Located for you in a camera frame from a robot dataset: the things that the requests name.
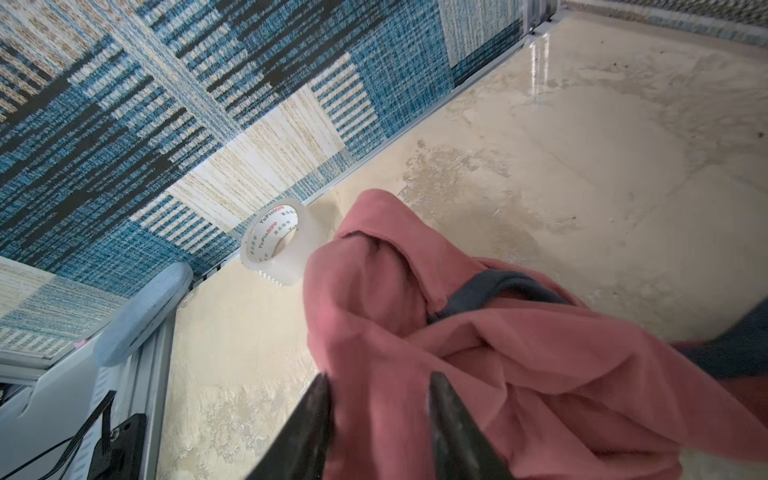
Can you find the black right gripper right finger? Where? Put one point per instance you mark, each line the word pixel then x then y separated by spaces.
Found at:
pixel 460 449

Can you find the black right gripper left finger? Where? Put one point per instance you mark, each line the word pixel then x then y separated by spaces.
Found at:
pixel 300 449

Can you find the pink red cloth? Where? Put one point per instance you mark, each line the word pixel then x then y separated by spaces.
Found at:
pixel 560 391

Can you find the clear tape roll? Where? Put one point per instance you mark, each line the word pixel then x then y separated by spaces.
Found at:
pixel 280 240

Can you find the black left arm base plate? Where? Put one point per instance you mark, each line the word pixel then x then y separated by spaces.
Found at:
pixel 119 456

